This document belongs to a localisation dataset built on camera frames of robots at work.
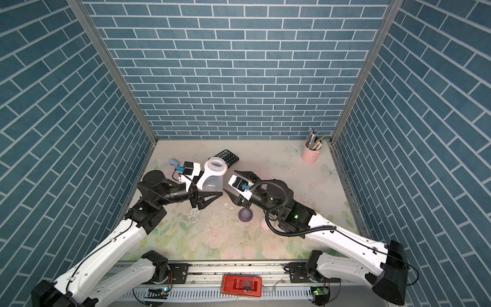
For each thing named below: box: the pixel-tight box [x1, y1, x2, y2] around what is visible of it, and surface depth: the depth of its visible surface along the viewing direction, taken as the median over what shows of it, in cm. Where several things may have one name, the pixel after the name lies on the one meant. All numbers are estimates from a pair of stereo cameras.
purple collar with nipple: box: [237, 207, 254, 223], surface depth 90 cm
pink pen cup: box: [301, 140, 323, 164], surface depth 107 cm
